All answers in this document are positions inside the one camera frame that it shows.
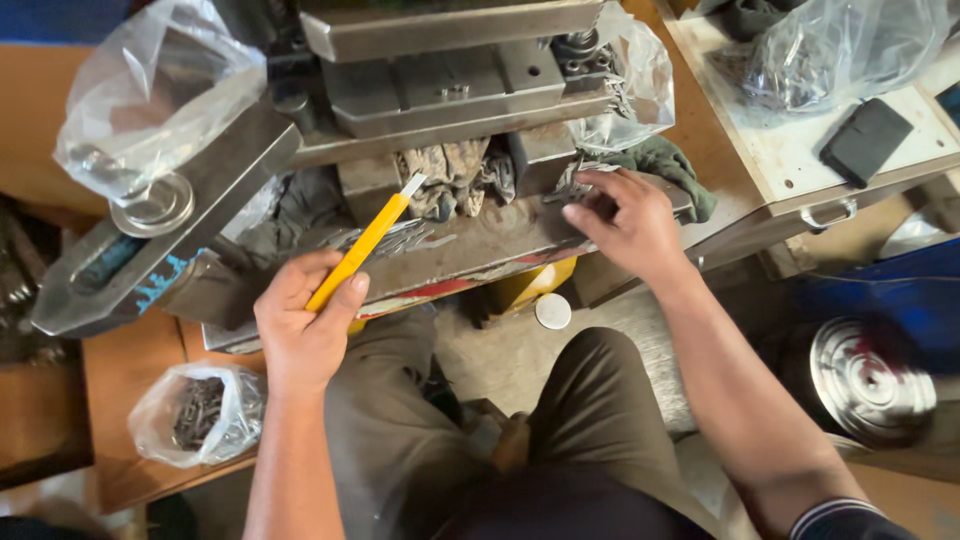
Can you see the yellow container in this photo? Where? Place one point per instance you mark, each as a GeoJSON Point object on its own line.
{"type": "Point", "coordinates": [529, 283]}

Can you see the grey dirty cloth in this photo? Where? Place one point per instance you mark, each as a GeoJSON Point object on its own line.
{"type": "Point", "coordinates": [300, 210]}

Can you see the large bag of metal parts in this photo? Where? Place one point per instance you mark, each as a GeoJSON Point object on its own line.
{"type": "Point", "coordinates": [832, 60]}

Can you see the black wallet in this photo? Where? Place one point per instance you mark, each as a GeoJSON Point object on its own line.
{"type": "Point", "coordinates": [866, 141]}

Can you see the small bundle of metal pieces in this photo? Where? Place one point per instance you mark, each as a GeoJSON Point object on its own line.
{"type": "Point", "coordinates": [566, 187]}

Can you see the grey metal press machine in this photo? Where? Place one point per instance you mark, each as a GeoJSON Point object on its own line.
{"type": "Point", "coordinates": [450, 82]}

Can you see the large steel clamp bar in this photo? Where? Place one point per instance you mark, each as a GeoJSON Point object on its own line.
{"type": "Point", "coordinates": [187, 217]}

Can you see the empty clear plastic bag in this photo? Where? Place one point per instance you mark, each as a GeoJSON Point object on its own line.
{"type": "Point", "coordinates": [157, 82]}

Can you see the crumpled clear plastic bag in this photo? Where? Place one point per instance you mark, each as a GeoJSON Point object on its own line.
{"type": "Point", "coordinates": [637, 82]}

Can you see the person's striped dark sleeve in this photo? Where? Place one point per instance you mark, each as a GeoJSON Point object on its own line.
{"type": "Point", "coordinates": [847, 521]}

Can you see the blue plastic tub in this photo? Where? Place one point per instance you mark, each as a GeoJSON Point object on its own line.
{"type": "Point", "coordinates": [900, 292]}

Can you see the white metal cabinet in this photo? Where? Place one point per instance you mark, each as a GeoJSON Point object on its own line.
{"type": "Point", "coordinates": [787, 157]}

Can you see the beige dirty rag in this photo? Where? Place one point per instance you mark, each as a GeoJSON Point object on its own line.
{"type": "Point", "coordinates": [450, 176]}

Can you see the brown wooden table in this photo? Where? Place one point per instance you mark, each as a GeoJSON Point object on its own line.
{"type": "Point", "coordinates": [127, 360]}

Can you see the round steel washer disc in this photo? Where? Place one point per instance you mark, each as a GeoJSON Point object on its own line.
{"type": "Point", "coordinates": [154, 206]}

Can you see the pile of thin metal strips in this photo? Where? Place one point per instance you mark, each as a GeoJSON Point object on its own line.
{"type": "Point", "coordinates": [405, 234]}

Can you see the plastic bag of metal parts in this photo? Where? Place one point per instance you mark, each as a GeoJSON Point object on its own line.
{"type": "Point", "coordinates": [199, 416]}

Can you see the green cloth rag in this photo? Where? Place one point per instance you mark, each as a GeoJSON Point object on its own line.
{"type": "Point", "coordinates": [667, 169]}

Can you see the person's right hand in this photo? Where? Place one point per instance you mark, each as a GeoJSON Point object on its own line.
{"type": "Point", "coordinates": [637, 225]}

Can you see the dark cloth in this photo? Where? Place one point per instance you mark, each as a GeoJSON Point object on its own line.
{"type": "Point", "coordinates": [757, 16]}

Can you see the person's brown trousers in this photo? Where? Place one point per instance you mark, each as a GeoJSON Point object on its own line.
{"type": "Point", "coordinates": [600, 420]}

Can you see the person's left hand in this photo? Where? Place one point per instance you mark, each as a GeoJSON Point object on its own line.
{"type": "Point", "coordinates": [300, 337]}

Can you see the round steel lid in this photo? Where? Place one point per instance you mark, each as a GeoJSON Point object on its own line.
{"type": "Point", "coordinates": [874, 382]}

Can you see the white round disc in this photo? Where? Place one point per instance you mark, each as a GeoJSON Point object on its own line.
{"type": "Point", "coordinates": [553, 311]}

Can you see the yellow utility knife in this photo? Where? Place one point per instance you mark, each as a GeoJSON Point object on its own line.
{"type": "Point", "coordinates": [367, 240]}

